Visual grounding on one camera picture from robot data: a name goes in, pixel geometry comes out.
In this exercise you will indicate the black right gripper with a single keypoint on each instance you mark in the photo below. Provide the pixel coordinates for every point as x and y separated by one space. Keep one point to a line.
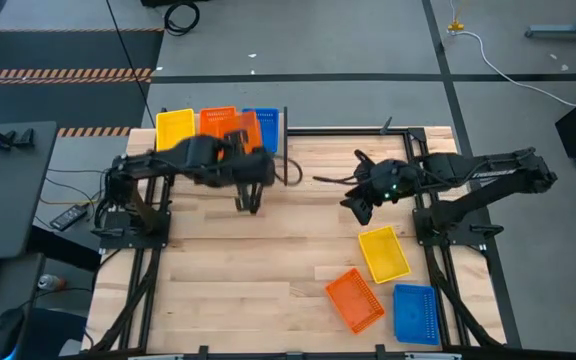
390 180

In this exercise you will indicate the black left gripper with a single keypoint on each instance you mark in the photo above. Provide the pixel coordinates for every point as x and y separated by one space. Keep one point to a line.
248 170

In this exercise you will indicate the yellow plastic basket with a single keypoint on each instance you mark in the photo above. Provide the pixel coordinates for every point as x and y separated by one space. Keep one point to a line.
384 255
175 127

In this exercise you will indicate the orange plastic basket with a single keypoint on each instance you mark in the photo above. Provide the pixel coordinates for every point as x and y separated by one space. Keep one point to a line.
213 120
253 130
354 301

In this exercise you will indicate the blue plastic basket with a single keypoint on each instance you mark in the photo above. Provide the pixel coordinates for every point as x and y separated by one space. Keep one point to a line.
416 315
270 130

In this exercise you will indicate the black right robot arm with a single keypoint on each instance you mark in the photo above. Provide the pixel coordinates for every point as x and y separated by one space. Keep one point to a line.
498 175

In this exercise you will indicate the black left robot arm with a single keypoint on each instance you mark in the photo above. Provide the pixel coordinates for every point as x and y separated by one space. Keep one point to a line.
138 167

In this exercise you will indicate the black remote control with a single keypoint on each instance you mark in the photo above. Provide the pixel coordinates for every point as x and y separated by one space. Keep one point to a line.
68 217

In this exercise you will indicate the drink can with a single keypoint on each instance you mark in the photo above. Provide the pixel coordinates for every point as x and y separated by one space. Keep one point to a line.
50 282

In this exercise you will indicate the black hazard-edged floor mat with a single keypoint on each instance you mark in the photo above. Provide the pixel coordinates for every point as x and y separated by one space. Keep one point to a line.
43 105

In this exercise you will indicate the dark grey desk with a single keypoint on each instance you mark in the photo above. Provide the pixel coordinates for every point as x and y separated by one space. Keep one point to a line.
8 200

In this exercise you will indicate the grey metal table foot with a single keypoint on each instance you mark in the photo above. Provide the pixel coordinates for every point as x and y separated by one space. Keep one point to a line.
558 33

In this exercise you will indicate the black computer mouse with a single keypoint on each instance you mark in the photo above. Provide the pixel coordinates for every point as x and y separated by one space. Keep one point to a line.
5 330

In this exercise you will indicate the black aluminium rig frame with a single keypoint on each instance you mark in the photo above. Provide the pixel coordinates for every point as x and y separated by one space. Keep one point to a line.
348 131

